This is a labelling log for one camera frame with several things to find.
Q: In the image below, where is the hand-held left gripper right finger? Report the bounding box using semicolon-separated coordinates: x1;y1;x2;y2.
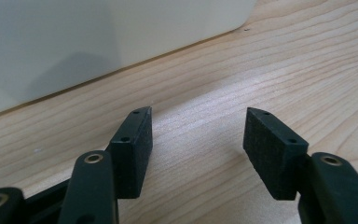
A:
242;106;358;224

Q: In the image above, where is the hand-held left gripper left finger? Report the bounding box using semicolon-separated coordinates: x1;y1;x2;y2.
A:
57;105;154;224

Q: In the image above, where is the cream compartment organizer box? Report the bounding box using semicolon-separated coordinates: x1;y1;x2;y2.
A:
0;0;258;121

